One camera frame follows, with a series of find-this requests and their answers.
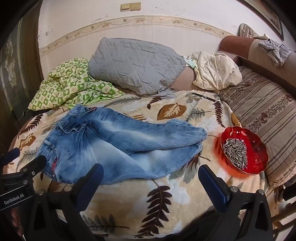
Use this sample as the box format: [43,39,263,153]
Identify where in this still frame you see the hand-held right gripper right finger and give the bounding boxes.
[198,164,275,241]

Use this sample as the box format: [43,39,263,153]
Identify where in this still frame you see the green patterned blanket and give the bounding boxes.
[28,57,126,111]

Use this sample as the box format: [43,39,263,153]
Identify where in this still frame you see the person's left hand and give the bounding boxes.
[10,207,25,237]

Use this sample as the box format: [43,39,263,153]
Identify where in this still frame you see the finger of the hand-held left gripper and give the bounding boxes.
[0,148,21,166]
[21,155,47,180]

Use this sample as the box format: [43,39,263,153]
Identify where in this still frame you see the brown bolster cushion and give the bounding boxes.
[170,68,199,91]

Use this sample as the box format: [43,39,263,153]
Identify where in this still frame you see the small striped cushion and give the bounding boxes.
[239,23,259,39]

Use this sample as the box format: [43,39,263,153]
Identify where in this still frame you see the blue denim pants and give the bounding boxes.
[36,104,208,185]

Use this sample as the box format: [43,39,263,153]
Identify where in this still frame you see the grey crumpled cloth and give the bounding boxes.
[258,39,292,67]

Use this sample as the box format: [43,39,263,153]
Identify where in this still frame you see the dark pen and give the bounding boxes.
[191,92,216,102]

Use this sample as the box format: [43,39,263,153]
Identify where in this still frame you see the grey quilted pillow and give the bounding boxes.
[88,37,186,96]

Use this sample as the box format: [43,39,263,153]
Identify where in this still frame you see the leaf-print fleece blanket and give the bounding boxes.
[9,89,269,240]

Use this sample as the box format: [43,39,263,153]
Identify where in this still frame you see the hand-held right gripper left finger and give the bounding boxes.
[30,163,104,241]

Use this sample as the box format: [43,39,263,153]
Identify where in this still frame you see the dark glazed door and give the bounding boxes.
[0,17,44,149]

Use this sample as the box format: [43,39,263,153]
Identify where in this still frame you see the wooden furniture frame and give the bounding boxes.
[273,202,296,234]

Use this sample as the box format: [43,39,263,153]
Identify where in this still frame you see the turquoise and white cloth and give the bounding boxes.
[184,56,199,70]

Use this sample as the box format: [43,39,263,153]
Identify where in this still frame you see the cream quilted cloth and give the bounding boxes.
[191,51,243,91]

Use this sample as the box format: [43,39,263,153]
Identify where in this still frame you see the striped floral sofa cushion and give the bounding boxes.
[218,65,296,186]

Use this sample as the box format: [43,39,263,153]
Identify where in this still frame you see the pile of sunflower seeds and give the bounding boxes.
[223,138,248,169]

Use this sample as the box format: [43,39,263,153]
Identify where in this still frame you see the red glass bowl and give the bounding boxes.
[220,126,269,175]

